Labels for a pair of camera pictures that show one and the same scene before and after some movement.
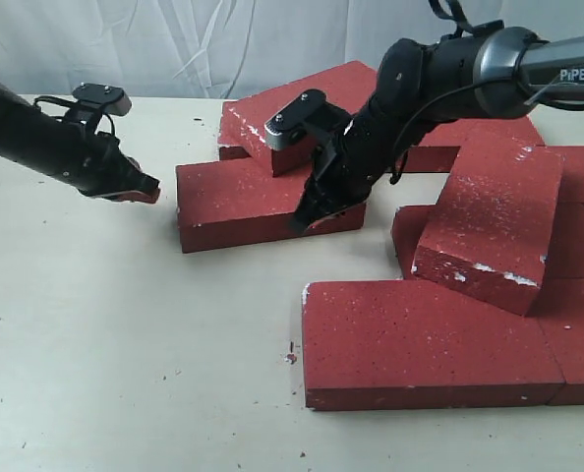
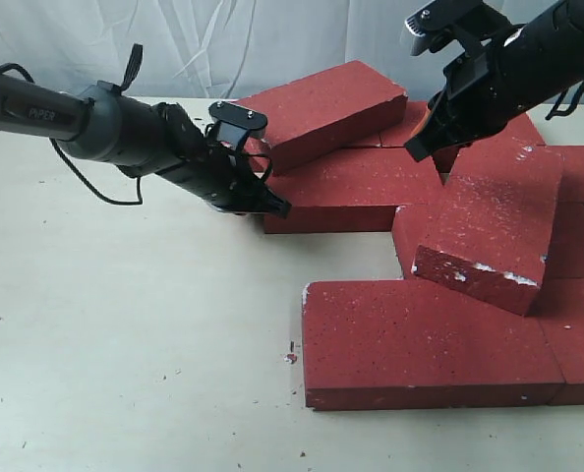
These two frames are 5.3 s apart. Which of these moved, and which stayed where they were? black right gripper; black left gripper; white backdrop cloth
Moved: black left gripper; black right gripper
Stayed: white backdrop cloth
